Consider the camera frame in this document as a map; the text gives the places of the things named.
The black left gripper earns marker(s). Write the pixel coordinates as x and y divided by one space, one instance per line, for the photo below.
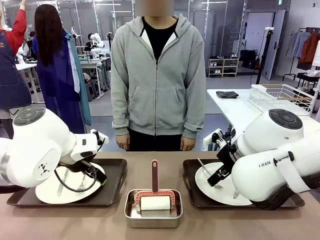
83 165

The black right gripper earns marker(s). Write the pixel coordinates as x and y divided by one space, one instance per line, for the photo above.
227 158

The brown plastic serving tray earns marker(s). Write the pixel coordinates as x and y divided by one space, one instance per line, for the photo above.
110 197
190 190

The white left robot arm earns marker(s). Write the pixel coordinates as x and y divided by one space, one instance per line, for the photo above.
37 140

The person's left forearm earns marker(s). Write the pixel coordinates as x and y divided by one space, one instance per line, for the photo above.
196 112

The person's right forearm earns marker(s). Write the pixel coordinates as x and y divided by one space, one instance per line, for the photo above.
120 112

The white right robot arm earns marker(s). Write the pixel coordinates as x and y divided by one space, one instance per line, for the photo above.
275 175

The person's right hand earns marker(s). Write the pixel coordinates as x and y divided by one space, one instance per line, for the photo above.
122 142

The person's left hand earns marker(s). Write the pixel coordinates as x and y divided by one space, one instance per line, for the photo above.
188 143

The silver metal fork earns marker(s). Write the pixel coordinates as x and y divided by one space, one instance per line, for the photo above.
79 191
203 167

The white round plate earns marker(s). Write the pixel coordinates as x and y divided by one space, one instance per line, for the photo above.
50 192
220 197

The silver metal knife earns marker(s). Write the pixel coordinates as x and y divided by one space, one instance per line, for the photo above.
60 188

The white side table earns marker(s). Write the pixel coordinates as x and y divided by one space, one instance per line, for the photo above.
232 110

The rectangular metal tin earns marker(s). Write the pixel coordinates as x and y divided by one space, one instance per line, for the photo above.
152 222

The folded black cloth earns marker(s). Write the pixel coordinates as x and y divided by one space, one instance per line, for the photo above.
227 94

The dark stool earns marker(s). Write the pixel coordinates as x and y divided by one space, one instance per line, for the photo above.
88 91

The person in grey hoodie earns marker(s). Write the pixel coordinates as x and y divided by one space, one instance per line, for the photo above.
155 100

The long-haired woman in blue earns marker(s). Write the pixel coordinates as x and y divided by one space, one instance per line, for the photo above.
57 75

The low shoe shelf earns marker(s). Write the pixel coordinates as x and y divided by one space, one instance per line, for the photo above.
222 67

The white background desk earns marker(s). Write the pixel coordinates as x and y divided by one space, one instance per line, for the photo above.
96 65

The black bags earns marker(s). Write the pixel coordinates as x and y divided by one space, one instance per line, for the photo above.
248 58

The black clothes rack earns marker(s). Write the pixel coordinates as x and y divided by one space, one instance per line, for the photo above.
290 75

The small white background robot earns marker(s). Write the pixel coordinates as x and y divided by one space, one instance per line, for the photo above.
96 42

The person in red with apron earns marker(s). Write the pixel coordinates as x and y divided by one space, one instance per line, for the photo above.
10 75

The black pole stand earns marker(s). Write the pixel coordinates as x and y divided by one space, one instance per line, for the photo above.
265 50

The white door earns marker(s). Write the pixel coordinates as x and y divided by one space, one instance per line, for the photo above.
273 45

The grey hanging shirt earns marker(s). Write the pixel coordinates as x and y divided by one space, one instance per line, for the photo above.
297 45

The orange hanging garment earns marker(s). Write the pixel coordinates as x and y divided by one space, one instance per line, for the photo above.
310 50

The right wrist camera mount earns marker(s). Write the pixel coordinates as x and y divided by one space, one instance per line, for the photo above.
210 137

